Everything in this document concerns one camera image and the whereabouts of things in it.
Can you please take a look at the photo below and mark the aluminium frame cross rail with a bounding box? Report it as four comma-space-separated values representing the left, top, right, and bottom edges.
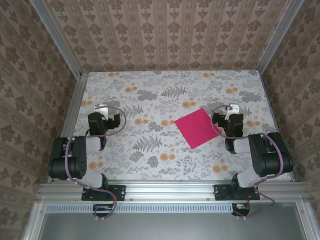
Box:
36, 181, 311, 203

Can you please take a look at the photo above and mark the grey metal sheet panel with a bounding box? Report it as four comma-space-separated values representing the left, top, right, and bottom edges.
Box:
37, 212, 308, 240

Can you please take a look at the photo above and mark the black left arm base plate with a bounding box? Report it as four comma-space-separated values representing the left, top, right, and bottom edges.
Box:
81, 184, 126, 202

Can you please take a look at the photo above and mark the grey slotted cable duct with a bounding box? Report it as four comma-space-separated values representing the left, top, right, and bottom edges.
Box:
46, 202, 251, 213

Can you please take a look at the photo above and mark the black power connector module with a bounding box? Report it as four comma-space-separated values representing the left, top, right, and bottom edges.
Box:
231, 202, 251, 217

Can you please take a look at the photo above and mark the aluminium table side rail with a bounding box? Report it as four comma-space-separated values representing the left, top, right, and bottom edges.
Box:
47, 72, 88, 183

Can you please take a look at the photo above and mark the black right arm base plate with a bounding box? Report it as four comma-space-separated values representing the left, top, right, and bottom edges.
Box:
214, 184, 261, 202

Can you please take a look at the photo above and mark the aluminium panel frame bar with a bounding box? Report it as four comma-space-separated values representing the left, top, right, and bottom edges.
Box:
23, 202, 47, 240
294, 201, 317, 240

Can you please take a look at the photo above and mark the aluminium frame post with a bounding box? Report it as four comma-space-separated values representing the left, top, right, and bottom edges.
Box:
31, 0, 83, 78
256, 0, 301, 72

